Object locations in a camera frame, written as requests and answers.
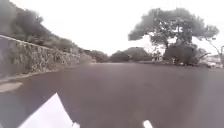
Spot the row of dark bushes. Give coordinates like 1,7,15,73
83,46,154,64

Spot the grey asphalt road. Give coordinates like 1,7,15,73
0,61,224,128

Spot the robot's own part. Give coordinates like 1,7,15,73
143,120,154,128
71,122,81,128

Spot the large spreading tree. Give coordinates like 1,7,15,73
128,7,220,66

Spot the white vehicle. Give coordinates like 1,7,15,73
205,61,218,69

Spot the bare branching tree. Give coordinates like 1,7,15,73
204,33,224,66

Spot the rough stone wall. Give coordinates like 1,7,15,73
0,34,94,79

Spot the row of trees behind wall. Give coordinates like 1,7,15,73
0,0,88,54

